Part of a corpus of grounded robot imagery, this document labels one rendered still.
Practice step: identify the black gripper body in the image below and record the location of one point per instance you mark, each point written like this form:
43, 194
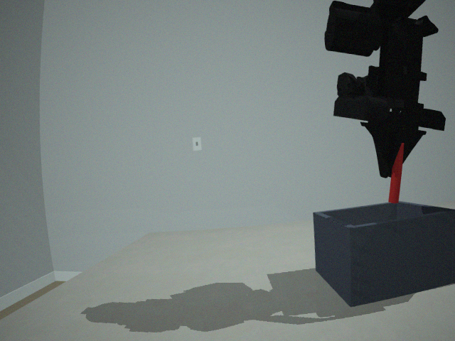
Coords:
398, 90

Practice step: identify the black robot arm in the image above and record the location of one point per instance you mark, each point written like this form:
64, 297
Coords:
360, 30

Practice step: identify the red peg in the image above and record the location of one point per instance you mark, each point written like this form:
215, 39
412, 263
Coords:
396, 177

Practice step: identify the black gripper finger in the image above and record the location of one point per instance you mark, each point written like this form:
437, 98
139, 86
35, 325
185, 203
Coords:
387, 142
411, 138

